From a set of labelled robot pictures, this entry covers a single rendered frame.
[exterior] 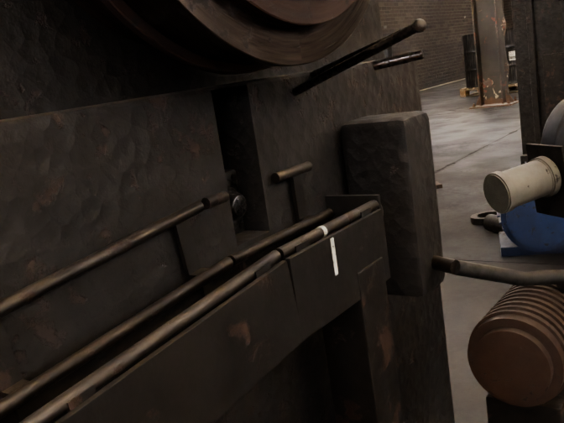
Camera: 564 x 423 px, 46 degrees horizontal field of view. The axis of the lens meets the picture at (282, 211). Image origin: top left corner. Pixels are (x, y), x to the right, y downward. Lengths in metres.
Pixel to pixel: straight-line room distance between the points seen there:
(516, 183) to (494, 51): 8.58
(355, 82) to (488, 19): 8.63
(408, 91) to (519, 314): 0.40
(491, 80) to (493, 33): 0.60
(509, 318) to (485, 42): 8.75
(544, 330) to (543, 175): 0.23
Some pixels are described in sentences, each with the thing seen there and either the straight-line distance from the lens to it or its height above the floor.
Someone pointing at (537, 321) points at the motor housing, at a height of 0.52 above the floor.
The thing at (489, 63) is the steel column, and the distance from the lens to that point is 9.56.
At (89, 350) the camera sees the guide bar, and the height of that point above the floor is 0.69.
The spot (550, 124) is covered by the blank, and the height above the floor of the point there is 0.75.
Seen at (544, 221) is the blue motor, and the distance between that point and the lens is 2.73.
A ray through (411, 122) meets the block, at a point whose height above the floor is 0.79.
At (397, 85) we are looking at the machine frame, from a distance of 1.06.
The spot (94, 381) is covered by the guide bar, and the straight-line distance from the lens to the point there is 0.48.
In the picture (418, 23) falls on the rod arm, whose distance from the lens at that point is 0.69.
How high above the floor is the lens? 0.88
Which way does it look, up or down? 12 degrees down
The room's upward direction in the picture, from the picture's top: 9 degrees counter-clockwise
